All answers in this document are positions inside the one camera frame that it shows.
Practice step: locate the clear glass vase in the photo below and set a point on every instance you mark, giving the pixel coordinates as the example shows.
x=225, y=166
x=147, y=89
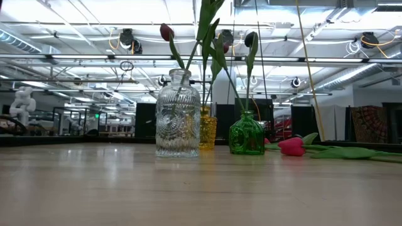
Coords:
x=177, y=132

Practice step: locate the red artificial tulip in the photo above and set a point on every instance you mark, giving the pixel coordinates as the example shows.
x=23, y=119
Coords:
x=292, y=146
x=204, y=15
x=311, y=138

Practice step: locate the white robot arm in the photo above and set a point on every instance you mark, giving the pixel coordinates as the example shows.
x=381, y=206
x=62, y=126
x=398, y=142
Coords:
x=22, y=103

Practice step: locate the yellow glass vase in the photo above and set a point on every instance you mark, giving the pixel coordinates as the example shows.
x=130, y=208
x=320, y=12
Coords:
x=209, y=132

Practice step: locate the green glass vase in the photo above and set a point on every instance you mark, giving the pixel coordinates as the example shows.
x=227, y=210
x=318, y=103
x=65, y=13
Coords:
x=246, y=135

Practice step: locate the black partition panel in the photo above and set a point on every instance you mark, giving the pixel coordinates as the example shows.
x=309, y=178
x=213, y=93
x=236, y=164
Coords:
x=303, y=122
x=224, y=120
x=145, y=120

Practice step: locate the red background object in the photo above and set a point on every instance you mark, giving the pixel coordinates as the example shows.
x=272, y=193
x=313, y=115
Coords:
x=282, y=125

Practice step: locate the white cloth panel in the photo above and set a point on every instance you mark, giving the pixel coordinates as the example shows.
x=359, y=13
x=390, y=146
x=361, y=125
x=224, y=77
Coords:
x=333, y=122

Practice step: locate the patterned red tapestry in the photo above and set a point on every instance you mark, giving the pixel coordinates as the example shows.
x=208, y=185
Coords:
x=369, y=124

